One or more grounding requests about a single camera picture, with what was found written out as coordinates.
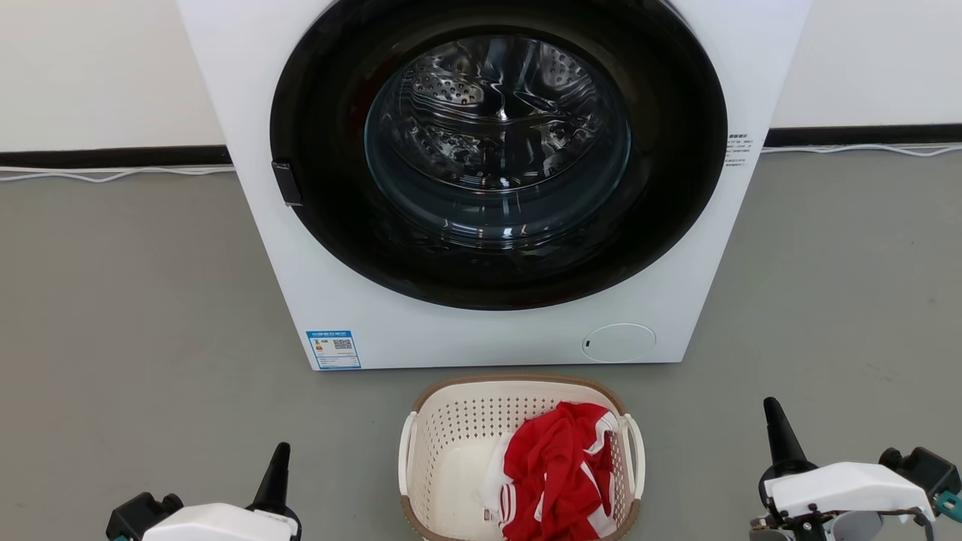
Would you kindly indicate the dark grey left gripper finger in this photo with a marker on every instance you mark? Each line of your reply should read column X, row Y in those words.
column 274, row 485

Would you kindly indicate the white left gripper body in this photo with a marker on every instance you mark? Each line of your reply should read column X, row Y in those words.
column 218, row 524

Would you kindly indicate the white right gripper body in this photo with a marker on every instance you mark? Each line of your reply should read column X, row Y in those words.
column 849, row 488

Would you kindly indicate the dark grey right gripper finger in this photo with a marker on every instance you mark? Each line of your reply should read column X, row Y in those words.
column 782, row 439

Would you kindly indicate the cream perforated laundry basket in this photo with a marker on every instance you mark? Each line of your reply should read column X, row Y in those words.
column 451, row 421

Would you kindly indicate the blue energy label sticker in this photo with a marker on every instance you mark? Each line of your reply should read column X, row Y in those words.
column 333, row 350

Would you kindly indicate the round white drain filter cover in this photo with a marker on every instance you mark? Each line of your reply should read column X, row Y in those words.
column 618, row 343

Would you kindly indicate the red garment with white stripes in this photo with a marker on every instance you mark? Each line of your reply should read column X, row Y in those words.
column 556, row 466

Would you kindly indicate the small printed text sticker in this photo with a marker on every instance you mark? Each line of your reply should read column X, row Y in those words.
column 737, row 150

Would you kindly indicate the white front-load washing machine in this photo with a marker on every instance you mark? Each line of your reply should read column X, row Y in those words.
column 248, row 113

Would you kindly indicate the round dark glass washer door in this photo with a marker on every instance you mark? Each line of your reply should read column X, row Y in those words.
column 323, row 90

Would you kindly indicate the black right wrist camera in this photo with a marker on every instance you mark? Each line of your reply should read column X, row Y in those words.
column 924, row 469

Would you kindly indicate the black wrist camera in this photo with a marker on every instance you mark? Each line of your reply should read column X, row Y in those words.
column 139, row 515
column 924, row 469

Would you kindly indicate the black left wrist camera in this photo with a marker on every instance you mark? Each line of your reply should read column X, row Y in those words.
column 139, row 515

